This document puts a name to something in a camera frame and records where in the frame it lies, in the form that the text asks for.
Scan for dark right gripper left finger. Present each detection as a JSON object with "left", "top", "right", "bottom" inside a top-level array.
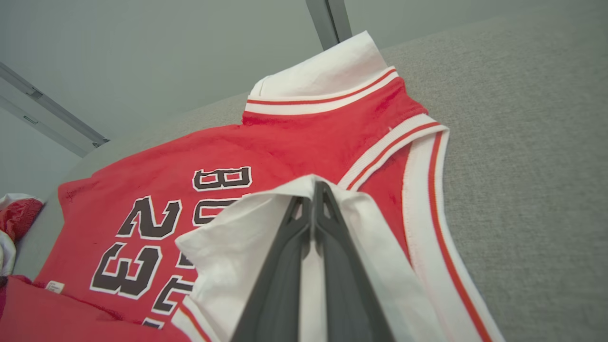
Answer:
[{"left": 230, "top": 195, "right": 315, "bottom": 342}]

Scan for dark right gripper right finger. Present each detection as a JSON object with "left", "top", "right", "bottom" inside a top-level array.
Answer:
[{"left": 313, "top": 180, "right": 396, "bottom": 342}]

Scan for red basketball jersey white sleeves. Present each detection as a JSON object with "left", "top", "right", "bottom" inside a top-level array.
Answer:
[{"left": 0, "top": 31, "right": 505, "bottom": 342}]

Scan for red basketball shorts white stripe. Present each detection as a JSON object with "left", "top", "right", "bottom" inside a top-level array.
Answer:
[{"left": 0, "top": 193, "right": 45, "bottom": 277}]

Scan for grey metal posts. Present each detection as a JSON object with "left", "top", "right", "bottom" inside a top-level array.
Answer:
[{"left": 305, "top": 0, "right": 353, "bottom": 51}]

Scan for grey metal frame rail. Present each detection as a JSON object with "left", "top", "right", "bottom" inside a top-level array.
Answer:
[{"left": 0, "top": 62, "right": 110, "bottom": 158}]

